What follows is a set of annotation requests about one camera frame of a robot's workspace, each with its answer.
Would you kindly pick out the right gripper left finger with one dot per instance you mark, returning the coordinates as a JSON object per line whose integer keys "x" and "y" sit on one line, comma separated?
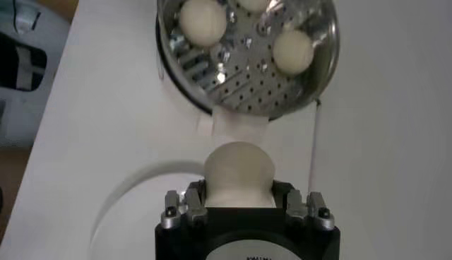
{"x": 194, "y": 208}

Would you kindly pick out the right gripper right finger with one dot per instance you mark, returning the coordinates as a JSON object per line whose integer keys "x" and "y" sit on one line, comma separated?
{"x": 296, "y": 208}

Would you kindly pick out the white steamed baozi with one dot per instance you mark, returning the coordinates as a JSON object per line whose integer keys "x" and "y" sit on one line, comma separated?
{"x": 252, "y": 4}
{"x": 293, "y": 51}
{"x": 240, "y": 169}
{"x": 203, "y": 21}

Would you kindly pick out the stainless steel steamer basket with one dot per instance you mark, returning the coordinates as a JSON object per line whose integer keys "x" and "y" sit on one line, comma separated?
{"x": 247, "y": 88}

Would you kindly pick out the white round plate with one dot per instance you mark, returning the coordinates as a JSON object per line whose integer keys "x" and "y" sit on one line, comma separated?
{"x": 134, "y": 229}

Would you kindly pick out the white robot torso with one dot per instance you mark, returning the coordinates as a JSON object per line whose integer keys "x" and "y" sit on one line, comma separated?
{"x": 31, "y": 116}

